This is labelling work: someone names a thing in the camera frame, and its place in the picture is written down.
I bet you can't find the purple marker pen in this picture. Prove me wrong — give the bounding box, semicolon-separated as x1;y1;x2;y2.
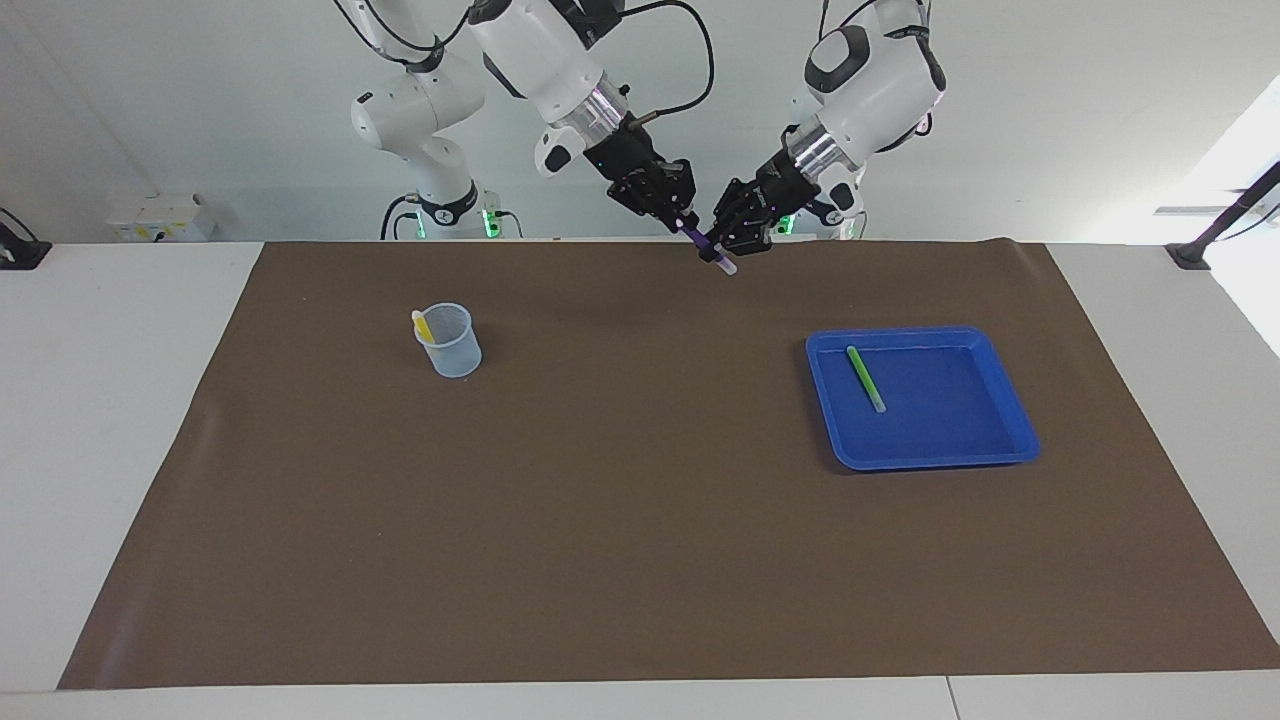
680;222;739;277

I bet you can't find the green marker pen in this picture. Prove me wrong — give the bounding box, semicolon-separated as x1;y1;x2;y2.
846;345;888;414

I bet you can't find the blue plastic tray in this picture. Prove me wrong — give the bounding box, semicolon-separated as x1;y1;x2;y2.
806;327;1041;472

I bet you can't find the translucent plastic cup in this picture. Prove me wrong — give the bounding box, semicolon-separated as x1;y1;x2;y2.
414;303;483;379

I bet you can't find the brown table mat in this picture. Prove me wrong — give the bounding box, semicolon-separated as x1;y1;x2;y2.
57;238;1280;691

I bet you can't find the black stand with pole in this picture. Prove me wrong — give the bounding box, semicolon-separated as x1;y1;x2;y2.
1165;160;1280;271

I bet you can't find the black table clamp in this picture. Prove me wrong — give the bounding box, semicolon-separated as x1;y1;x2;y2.
0;207;53;271

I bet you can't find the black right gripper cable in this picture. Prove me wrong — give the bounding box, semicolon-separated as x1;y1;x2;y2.
615;0;717;121

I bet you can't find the white wall socket box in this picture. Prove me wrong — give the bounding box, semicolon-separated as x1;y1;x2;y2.
107;193;216;243

